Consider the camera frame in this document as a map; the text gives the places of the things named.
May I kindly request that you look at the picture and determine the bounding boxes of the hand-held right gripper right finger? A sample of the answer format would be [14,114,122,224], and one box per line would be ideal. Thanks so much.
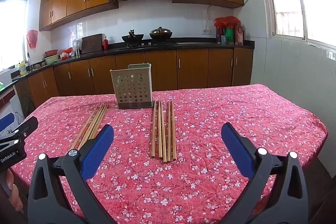
[221,123,309,224]

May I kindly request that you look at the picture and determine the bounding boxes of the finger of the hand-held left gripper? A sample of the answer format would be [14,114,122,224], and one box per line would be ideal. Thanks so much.
[0,113,15,133]

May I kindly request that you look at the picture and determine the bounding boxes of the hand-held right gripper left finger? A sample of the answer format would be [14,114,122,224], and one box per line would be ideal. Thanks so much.
[27,124,116,224]

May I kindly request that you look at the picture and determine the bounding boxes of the beige perforated utensil holder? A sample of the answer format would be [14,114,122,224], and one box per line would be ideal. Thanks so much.
[110,63,154,109]

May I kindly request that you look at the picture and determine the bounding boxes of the person's left hand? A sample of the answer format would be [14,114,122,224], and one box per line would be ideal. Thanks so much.
[5,169,25,212]

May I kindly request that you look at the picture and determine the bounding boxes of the red floral tablecloth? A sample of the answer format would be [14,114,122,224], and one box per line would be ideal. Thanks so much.
[9,84,328,224]

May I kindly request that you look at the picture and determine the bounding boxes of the green basin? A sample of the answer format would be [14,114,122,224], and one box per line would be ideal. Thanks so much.
[42,54,60,65]

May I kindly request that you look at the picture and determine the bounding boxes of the red plastic bag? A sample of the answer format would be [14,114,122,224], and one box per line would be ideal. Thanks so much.
[27,29,39,49]

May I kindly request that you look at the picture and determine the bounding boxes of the small window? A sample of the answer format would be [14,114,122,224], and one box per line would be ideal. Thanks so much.
[0,0,30,73]

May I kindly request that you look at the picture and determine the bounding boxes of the red and white packet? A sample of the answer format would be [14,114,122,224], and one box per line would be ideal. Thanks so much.
[60,47,76,59]

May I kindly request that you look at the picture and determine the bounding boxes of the clear glass jar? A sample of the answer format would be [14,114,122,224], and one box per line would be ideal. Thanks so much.
[73,39,83,55]

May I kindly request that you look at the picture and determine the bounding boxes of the wooden base cabinets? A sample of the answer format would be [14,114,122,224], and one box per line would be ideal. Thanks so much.
[14,47,254,110]

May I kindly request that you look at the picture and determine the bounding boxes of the dark wooden cutting board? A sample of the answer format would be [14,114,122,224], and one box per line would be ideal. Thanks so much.
[81,33,103,54]

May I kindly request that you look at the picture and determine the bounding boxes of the black kitchen countertop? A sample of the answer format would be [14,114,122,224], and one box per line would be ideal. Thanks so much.
[0,40,256,88]

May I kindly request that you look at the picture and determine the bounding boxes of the red box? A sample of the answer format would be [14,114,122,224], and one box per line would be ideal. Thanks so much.
[234,24,245,46]

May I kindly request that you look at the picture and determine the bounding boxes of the black gas stove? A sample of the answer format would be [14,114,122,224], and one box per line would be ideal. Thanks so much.
[119,41,177,51]

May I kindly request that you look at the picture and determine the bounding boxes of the black wok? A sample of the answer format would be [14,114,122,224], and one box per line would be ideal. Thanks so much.
[121,29,145,47]

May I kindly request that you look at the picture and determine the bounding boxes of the red and green containers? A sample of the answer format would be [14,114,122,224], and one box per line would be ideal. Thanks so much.
[214,16,241,29]

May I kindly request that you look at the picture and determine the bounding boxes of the dark wok with lid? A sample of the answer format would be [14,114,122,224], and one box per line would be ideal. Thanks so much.
[149,27,173,43]

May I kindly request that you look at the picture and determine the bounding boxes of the white power cable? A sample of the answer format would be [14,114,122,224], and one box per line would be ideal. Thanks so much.
[205,4,212,30]

